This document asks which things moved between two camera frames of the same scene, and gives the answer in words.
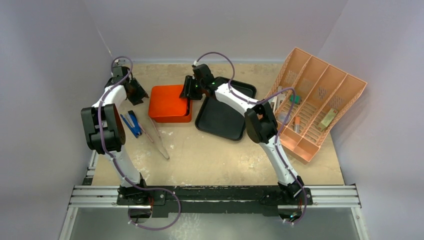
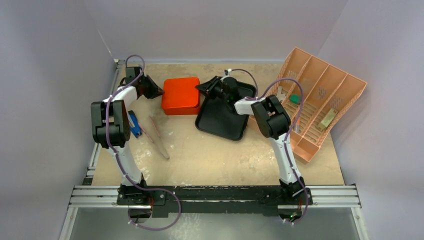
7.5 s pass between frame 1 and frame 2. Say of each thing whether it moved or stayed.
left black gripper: moved
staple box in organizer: stayed
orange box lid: moved
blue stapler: stayed
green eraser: stayed
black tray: stayed
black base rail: stayed
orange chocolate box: moved
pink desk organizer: stayed
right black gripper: moved
